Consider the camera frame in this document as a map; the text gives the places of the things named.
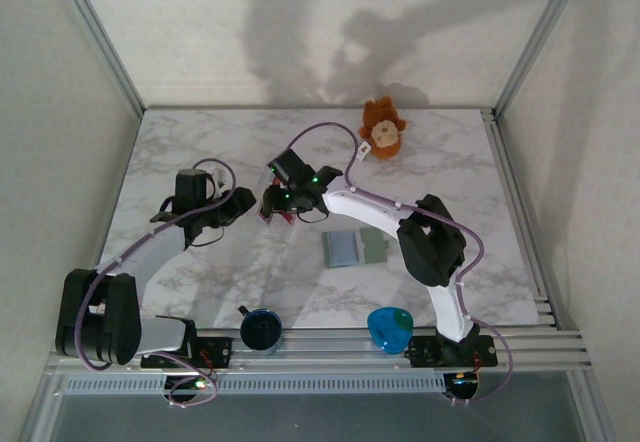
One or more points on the aluminium frame post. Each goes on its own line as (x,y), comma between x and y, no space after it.
(96,32)
(540,32)

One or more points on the brown plush toy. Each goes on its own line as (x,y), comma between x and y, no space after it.
(382,129)

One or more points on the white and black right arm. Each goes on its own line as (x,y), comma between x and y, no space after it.
(360,207)

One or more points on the dark blue cup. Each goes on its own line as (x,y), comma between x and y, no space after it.
(261,332)

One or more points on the aluminium front rail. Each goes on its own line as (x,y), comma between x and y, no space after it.
(325,362)

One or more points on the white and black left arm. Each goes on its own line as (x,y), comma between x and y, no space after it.
(155,252)

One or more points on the aluminium side rail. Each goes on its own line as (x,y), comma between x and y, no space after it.
(501,157)

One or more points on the white plush toy tag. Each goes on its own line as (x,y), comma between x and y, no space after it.
(363,150)

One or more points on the red card case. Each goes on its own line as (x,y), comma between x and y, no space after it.
(272,225)

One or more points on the aluminium lower frame strut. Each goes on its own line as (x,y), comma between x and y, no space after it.
(595,412)
(42,412)

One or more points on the circuit board with green light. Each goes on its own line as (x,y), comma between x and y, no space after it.
(462,383)
(197,386)

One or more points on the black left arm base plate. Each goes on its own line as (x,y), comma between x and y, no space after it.
(220,352)

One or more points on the blue and green plastic bowl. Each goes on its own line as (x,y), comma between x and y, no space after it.
(390,329)

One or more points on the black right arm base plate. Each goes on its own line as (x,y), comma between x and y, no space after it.
(425,354)

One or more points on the green card holder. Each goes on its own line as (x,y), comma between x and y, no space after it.
(350,247)

